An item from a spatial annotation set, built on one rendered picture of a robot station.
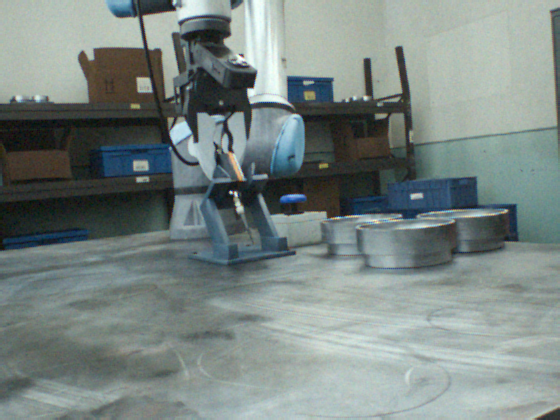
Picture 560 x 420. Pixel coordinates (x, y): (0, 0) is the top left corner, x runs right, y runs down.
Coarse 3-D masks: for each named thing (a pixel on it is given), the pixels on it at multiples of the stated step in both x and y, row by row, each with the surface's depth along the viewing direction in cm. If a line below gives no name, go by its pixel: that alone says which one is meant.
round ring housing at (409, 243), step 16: (368, 224) 67; (384, 224) 68; (400, 224) 68; (416, 224) 68; (432, 224) 66; (448, 224) 60; (368, 240) 61; (384, 240) 59; (400, 240) 58; (416, 240) 58; (432, 240) 58; (448, 240) 60; (368, 256) 62; (384, 256) 60; (400, 256) 59; (416, 256) 59; (432, 256) 59; (448, 256) 61
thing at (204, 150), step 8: (200, 120) 79; (208, 120) 79; (200, 128) 79; (208, 128) 79; (192, 136) 83; (200, 136) 79; (208, 136) 79; (192, 144) 83; (200, 144) 79; (208, 144) 79; (192, 152) 83; (200, 152) 79; (208, 152) 79; (200, 160) 80; (208, 160) 80; (208, 168) 80; (208, 176) 81
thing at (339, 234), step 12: (348, 216) 80; (360, 216) 80; (372, 216) 80; (384, 216) 79; (396, 216) 77; (324, 228) 74; (336, 228) 72; (348, 228) 71; (324, 240) 74; (336, 240) 72; (348, 240) 71; (336, 252) 73; (348, 252) 72
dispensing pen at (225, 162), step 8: (216, 144) 82; (216, 152) 82; (216, 160) 80; (224, 160) 79; (224, 168) 79; (232, 168) 79; (232, 176) 78; (232, 184) 79; (232, 192) 79; (232, 200) 79; (240, 200) 79; (240, 208) 78; (248, 232) 77
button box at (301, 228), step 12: (276, 216) 88; (288, 216) 85; (300, 216) 86; (312, 216) 87; (324, 216) 88; (276, 228) 87; (288, 228) 85; (300, 228) 86; (312, 228) 87; (288, 240) 85; (300, 240) 86; (312, 240) 87
